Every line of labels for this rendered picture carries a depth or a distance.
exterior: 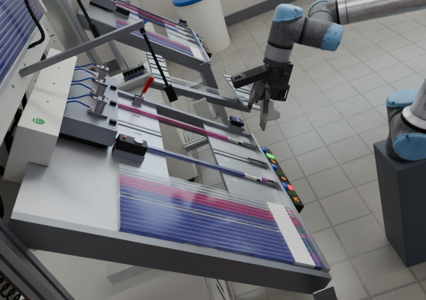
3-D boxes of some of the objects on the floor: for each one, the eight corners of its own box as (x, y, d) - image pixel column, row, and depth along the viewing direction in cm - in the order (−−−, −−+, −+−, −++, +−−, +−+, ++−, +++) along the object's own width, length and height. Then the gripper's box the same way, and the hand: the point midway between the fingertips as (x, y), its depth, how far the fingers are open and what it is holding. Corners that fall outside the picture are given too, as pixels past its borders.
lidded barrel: (230, 32, 449) (212, -21, 416) (238, 46, 410) (219, -11, 377) (191, 47, 452) (170, -4, 419) (194, 63, 413) (173, 7, 381)
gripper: (304, 73, 111) (285, 136, 120) (280, 51, 127) (265, 107, 137) (276, 70, 108) (258, 134, 118) (254, 47, 125) (241, 105, 134)
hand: (253, 120), depth 127 cm, fingers open, 14 cm apart
